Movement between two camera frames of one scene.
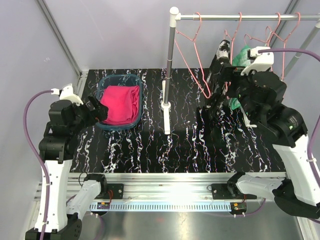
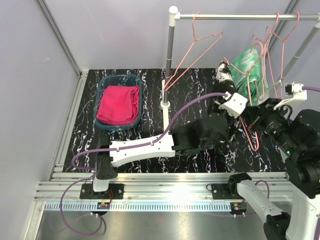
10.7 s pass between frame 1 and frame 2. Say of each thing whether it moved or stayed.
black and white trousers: moved
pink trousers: stayed
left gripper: moved
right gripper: moved
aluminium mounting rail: stayed
